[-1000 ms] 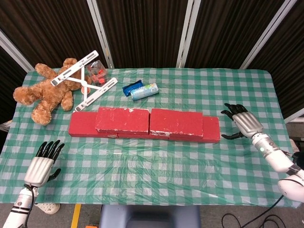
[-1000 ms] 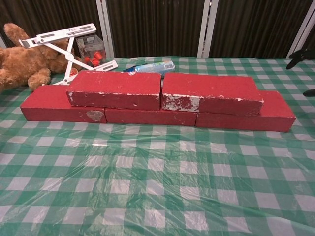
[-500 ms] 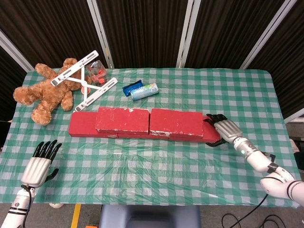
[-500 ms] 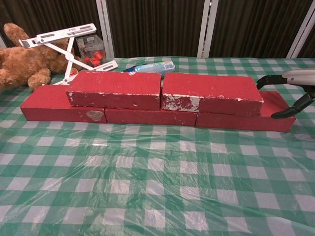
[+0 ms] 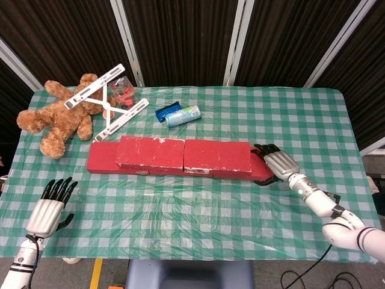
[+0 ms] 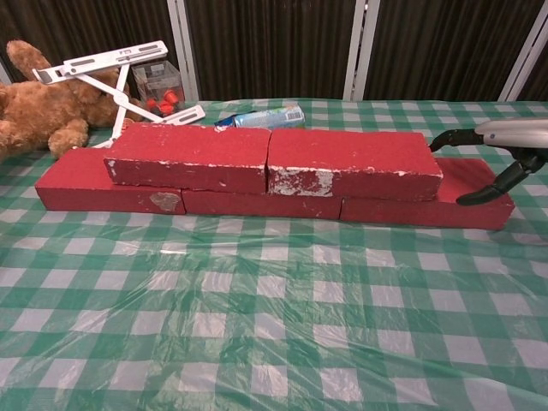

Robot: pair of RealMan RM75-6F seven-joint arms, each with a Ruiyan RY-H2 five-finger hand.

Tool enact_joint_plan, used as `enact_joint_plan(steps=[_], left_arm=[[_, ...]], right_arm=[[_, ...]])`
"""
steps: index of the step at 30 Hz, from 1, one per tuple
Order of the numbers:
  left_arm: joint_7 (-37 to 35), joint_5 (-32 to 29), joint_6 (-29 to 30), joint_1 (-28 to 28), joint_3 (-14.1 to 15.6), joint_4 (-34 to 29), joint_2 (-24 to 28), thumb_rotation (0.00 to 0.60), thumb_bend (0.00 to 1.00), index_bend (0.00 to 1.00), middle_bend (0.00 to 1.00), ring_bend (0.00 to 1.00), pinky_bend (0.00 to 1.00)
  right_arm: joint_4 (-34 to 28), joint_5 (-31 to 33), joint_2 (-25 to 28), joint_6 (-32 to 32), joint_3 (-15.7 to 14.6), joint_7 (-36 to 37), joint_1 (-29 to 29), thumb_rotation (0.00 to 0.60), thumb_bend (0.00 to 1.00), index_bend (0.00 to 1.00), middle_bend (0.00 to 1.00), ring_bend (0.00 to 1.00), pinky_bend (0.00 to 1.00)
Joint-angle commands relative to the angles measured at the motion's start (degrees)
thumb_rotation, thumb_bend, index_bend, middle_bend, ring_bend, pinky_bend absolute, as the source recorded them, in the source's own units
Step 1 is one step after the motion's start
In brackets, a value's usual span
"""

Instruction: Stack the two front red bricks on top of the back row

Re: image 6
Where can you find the green white checked tablecloth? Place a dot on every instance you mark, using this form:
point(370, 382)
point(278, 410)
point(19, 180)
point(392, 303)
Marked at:
point(274, 381)

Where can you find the orange round cap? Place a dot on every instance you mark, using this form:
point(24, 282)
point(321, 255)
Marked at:
point(126, 123)

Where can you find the dark brown pleated curtain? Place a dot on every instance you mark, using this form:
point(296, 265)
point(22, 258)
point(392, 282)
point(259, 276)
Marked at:
point(274, 43)

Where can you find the clear plastic table cover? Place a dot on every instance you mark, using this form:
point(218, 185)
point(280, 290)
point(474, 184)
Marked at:
point(128, 368)

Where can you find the small red cap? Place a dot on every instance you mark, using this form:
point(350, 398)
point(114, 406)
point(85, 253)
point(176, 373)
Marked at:
point(165, 109)
point(171, 97)
point(151, 104)

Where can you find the red brick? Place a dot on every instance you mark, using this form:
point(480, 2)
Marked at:
point(73, 180)
point(428, 214)
point(257, 204)
point(192, 150)
point(351, 154)

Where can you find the white metal frame post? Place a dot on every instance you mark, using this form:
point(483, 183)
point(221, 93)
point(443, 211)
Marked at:
point(528, 51)
point(4, 73)
point(359, 47)
point(184, 47)

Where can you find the blue green drink can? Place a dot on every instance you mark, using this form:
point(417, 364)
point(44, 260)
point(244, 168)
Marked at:
point(274, 116)

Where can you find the white folding laptop stand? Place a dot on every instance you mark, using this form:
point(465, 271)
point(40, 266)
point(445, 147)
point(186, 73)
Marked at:
point(107, 57)

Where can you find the brown plush teddy bear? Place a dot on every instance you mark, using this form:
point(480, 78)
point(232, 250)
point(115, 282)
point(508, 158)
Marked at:
point(34, 111)

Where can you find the dark blue snack packet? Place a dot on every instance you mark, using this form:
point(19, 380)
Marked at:
point(223, 121)

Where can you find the clear plastic box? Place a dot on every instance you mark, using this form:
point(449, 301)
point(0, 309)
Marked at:
point(156, 79)

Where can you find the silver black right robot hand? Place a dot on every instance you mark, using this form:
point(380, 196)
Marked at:
point(518, 133)

